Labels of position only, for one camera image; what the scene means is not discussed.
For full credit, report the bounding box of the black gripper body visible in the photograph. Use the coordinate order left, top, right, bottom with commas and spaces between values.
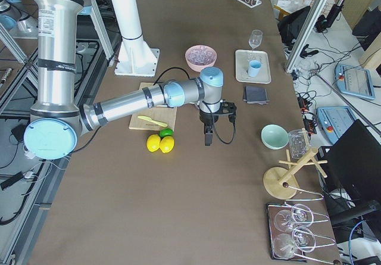
199, 99, 236, 135

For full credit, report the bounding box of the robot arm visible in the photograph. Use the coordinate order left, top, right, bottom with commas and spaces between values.
24, 0, 236, 160

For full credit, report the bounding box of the blue plastic cup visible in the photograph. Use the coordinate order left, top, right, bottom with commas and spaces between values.
247, 60, 262, 77

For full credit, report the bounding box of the pile of clear ice cubes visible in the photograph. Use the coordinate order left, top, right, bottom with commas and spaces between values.
187, 48, 216, 66

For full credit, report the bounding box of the grey folded cloth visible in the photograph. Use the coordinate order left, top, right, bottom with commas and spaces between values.
243, 86, 269, 105

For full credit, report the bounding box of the yellow lemon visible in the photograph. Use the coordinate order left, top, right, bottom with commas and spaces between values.
160, 136, 174, 153
146, 134, 161, 152

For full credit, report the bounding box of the green lime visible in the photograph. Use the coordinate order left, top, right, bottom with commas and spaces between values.
159, 128, 173, 138

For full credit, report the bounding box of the wooden cutting board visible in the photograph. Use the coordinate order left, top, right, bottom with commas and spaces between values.
128, 82, 179, 131

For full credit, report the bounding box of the cream serving tray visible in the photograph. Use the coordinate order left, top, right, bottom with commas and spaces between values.
235, 49, 271, 84

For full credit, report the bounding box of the green bowl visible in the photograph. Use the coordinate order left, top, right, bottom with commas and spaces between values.
261, 124, 289, 149

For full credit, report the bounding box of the pink bowl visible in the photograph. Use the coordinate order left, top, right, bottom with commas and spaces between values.
185, 45, 217, 72

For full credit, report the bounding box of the yellow plastic knife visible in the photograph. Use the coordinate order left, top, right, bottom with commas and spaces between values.
138, 115, 168, 127

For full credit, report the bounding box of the clear wine glass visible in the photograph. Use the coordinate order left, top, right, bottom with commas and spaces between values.
248, 30, 263, 51

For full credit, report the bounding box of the wooden mug tree stand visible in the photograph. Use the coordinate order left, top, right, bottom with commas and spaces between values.
263, 147, 327, 200

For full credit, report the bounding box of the black bag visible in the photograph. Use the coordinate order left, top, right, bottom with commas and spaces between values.
277, 6, 311, 46

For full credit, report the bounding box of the blue teach pendant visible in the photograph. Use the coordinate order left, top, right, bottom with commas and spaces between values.
317, 106, 356, 144
335, 64, 376, 100

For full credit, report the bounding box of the white product box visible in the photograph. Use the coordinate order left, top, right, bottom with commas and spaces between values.
270, 0, 305, 20

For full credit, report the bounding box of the upturned wine glass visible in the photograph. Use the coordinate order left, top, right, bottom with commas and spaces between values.
273, 204, 330, 233
272, 226, 336, 261

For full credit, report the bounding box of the black tray with glasses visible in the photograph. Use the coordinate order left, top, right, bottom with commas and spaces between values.
266, 203, 305, 262

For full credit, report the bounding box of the black monitor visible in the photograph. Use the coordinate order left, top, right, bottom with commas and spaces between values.
318, 120, 380, 204

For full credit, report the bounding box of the aluminium frame post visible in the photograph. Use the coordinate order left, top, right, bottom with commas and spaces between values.
285, 0, 327, 73

